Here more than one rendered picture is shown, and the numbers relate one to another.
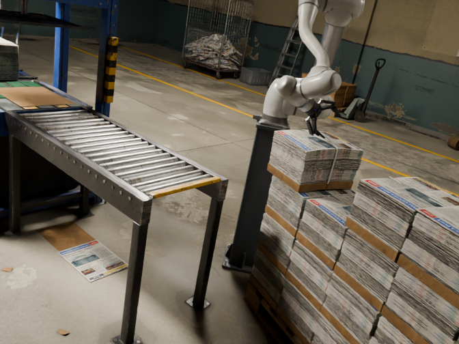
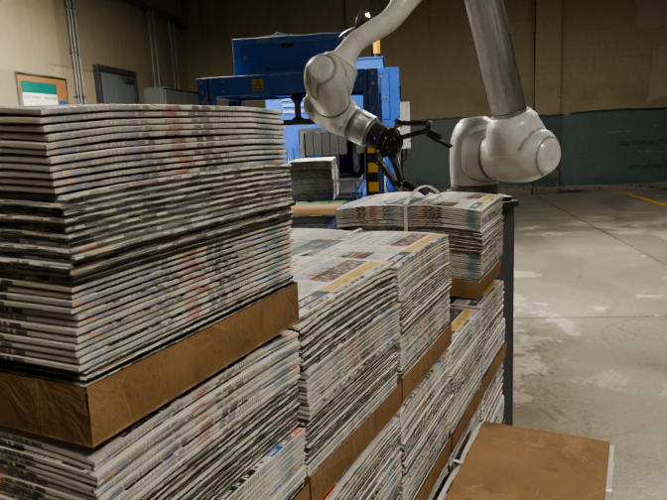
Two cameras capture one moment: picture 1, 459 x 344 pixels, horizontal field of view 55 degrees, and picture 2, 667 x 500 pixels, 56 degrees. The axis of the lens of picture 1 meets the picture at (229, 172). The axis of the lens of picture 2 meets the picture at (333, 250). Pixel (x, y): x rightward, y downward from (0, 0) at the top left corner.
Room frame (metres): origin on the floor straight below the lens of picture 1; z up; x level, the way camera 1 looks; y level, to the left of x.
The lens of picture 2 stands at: (1.13, -1.73, 1.27)
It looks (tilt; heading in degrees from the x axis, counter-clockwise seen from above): 11 degrees down; 58
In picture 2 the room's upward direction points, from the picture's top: 3 degrees counter-clockwise
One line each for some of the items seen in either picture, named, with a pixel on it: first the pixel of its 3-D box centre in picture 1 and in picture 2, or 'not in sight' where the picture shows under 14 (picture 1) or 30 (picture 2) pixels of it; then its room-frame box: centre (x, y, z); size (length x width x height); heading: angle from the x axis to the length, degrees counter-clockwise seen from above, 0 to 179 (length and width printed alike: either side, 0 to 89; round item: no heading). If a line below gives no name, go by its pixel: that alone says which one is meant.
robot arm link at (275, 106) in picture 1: (281, 97); (475, 151); (2.63, -0.22, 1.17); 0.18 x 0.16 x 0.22; 88
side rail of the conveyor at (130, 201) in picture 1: (65, 158); not in sight; (2.10, 0.85, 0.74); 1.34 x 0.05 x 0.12; 52
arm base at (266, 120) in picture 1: (270, 118); (469, 191); (2.63, -0.19, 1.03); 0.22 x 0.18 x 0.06; 89
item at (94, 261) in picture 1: (93, 259); not in sight; (2.32, 0.73, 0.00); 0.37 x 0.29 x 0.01; 52
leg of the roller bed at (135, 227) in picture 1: (133, 284); not in sight; (1.71, 0.34, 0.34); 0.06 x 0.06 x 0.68; 52
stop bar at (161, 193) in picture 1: (187, 186); not in sight; (1.88, 0.18, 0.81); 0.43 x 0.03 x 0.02; 142
